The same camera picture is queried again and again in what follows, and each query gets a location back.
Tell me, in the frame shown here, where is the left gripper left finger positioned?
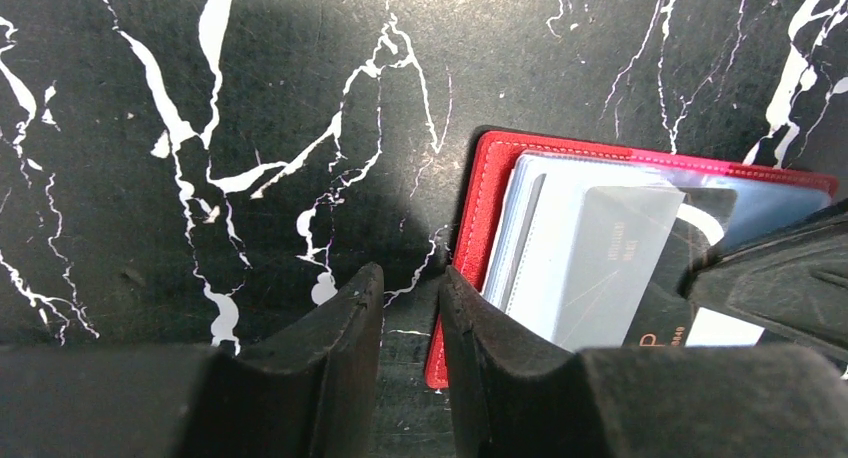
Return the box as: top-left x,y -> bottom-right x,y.
1,263 -> 384,457

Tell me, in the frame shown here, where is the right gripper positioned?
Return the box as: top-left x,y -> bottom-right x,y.
682,201 -> 847,375

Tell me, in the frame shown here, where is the red card holder wallet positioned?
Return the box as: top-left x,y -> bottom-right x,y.
453,130 -> 838,350

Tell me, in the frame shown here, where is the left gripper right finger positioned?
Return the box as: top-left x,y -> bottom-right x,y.
438,268 -> 847,457

